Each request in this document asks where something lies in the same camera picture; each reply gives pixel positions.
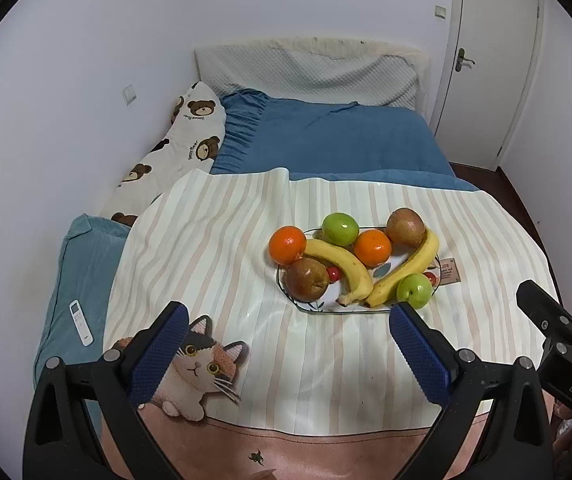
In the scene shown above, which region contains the orange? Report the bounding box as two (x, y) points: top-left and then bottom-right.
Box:
(268, 226), (308, 266)
(354, 228), (393, 267)

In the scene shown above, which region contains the bear print pillow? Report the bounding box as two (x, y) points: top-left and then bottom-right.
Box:
(97, 81), (228, 228)

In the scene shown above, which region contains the white door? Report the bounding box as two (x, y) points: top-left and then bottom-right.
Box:
(428, 0), (544, 171)

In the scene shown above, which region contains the short curved banana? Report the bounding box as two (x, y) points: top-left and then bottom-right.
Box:
(302, 238), (374, 307)

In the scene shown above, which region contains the long banana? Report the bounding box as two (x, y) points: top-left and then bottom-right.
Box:
(363, 227), (440, 308)

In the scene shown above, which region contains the striped cat print mat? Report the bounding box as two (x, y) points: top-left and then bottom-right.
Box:
(91, 167), (562, 480)

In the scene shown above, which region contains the blue blanket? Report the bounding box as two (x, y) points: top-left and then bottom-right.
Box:
(209, 88), (482, 192)

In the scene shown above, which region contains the green apple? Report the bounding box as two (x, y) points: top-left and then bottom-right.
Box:
(397, 273), (433, 309)
(321, 212), (359, 247)

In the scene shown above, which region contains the white remote control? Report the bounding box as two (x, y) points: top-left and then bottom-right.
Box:
(69, 299), (94, 347)

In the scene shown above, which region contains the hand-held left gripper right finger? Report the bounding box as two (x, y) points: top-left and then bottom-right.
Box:
(388, 301), (553, 480)

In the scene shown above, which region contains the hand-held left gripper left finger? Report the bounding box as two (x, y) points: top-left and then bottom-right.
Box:
(22, 301), (190, 480)

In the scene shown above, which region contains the oval floral print plate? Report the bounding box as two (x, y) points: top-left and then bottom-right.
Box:
(275, 227), (442, 315)

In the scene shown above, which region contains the teal cushion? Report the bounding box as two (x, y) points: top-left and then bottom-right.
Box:
(32, 213), (132, 391)

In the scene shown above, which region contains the brown pear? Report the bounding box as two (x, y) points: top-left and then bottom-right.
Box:
(286, 257), (330, 303)
(385, 208), (426, 248)

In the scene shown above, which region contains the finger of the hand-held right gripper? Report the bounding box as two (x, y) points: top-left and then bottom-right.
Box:
(516, 280), (572, 347)

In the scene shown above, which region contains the white textured pillow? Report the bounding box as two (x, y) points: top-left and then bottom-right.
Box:
(194, 36), (431, 111)

